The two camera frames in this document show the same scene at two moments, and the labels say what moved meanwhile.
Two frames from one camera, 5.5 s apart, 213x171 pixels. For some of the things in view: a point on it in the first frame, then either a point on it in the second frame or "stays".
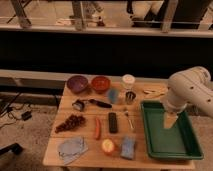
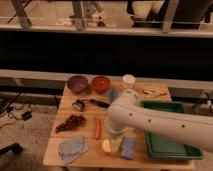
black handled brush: x=79 y=104 stays
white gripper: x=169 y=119 → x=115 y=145
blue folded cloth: x=128 y=146 stays
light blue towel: x=71 y=149 stays
